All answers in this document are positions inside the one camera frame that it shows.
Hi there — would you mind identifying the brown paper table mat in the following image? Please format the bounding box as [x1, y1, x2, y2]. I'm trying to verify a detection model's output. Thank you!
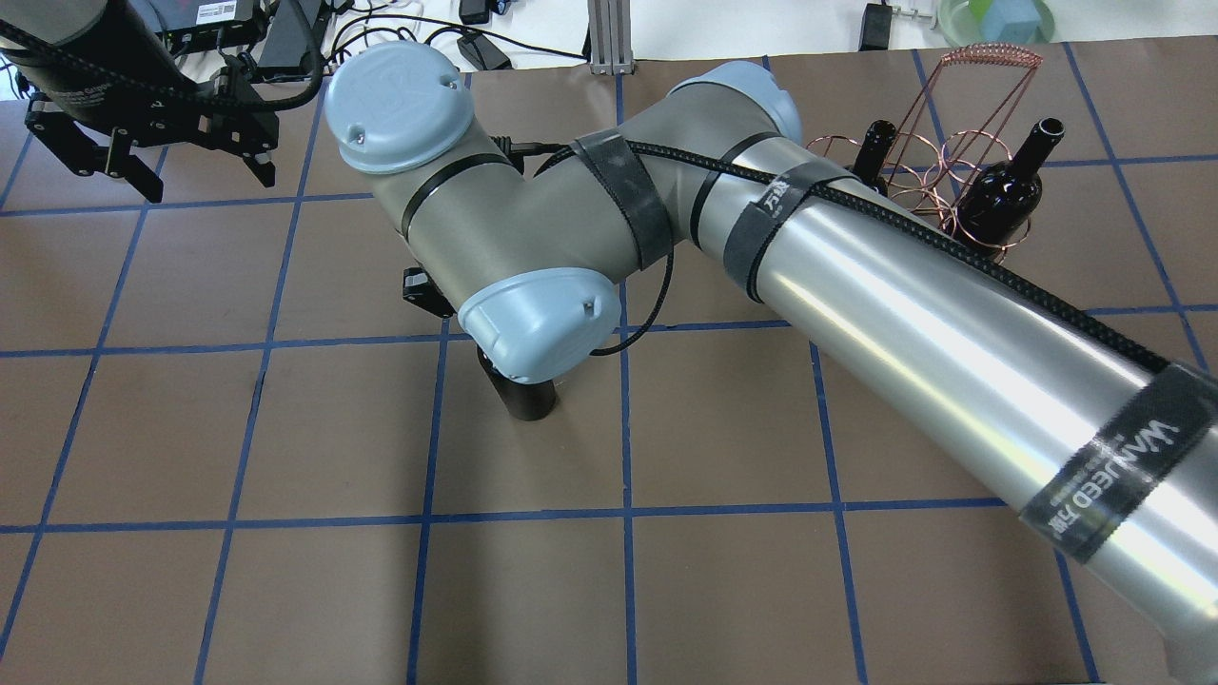
[2, 104, 1169, 684]

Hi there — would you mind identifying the aluminium frame post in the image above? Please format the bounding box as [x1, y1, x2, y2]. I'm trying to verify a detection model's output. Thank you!
[587, 0, 636, 76]

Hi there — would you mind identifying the black power brick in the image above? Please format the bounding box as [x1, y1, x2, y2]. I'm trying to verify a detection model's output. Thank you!
[457, 33, 514, 72]

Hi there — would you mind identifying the green bowl with blocks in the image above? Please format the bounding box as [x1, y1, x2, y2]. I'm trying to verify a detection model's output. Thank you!
[935, 1, 1056, 48]

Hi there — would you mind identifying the copper wire wine basket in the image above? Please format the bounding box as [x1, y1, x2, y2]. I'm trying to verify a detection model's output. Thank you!
[805, 43, 1044, 264]

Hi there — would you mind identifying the dark wine bottle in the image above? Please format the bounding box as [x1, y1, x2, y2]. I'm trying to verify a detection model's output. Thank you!
[955, 117, 1065, 261]
[475, 347, 558, 421]

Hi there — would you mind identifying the black power adapter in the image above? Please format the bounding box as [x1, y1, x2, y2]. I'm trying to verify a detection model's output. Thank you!
[857, 1, 894, 52]

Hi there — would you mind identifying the dark wine bottle in basket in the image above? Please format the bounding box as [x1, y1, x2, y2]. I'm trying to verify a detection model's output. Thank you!
[955, 117, 1065, 261]

